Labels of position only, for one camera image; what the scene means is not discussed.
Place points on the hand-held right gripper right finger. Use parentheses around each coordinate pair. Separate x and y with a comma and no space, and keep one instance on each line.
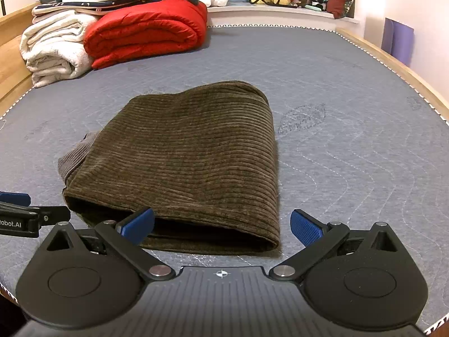
(307,229)

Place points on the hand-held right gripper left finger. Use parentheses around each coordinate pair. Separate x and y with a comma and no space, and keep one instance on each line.
(136,225)

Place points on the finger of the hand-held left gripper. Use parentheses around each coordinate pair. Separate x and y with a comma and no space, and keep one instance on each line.
(14,198)

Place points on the white folded blanket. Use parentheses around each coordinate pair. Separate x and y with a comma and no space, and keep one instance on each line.
(52,49)

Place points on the red folded comforter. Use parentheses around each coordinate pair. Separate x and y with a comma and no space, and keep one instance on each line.
(147,31)

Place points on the purple folder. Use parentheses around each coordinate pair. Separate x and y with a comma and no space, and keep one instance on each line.
(400,40)

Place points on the navy patterned folded blanket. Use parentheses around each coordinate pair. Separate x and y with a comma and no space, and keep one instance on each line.
(105,3)

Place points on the white window sill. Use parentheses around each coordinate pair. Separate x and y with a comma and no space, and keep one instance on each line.
(273,15)

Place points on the wooden bed frame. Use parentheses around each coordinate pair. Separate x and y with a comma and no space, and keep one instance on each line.
(14,63)

